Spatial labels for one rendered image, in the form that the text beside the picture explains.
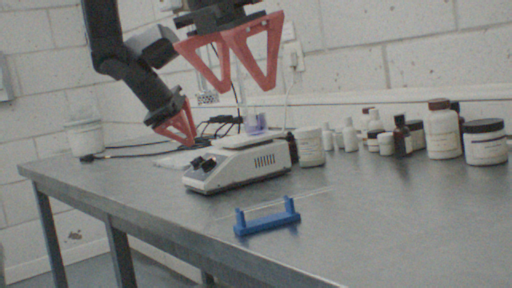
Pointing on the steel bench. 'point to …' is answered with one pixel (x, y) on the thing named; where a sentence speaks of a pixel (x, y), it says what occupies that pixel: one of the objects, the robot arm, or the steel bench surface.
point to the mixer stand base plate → (180, 162)
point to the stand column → (239, 78)
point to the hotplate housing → (244, 166)
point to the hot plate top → (245, 139)
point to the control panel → (202, 170)
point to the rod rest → (266, 220)
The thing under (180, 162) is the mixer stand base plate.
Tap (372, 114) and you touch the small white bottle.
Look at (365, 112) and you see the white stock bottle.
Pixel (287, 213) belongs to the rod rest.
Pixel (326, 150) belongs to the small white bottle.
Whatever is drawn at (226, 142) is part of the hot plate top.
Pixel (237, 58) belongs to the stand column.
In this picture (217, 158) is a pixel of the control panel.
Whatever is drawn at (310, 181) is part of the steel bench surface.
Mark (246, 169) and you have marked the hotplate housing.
